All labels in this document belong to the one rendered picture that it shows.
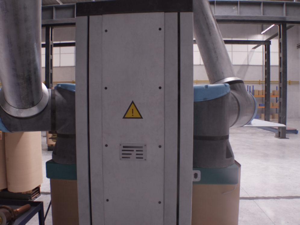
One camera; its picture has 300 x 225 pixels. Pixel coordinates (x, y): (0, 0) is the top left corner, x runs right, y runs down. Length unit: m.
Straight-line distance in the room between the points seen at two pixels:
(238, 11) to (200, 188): 9.01
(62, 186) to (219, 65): 1.21
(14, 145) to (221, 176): 3.26
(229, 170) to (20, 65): 0.67
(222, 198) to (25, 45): 1.37
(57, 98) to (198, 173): 0.53
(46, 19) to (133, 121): 10.40
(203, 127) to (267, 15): 9.96
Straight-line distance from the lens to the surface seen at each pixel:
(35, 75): 0.68
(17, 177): 3.86
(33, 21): 0.54
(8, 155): 3.85
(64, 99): 0.85
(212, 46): 1.03
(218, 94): 0.80
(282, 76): 10.98
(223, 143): 0.82
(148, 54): 0.69
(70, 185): 1.66
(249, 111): 0.98
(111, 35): 0.72
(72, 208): 1.71
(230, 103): 0.85
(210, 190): 1.57
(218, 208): 1.63
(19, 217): 1.50
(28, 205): 1.56
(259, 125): 1.45
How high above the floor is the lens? 1.49
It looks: 2 degrees down
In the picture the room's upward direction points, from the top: straight up
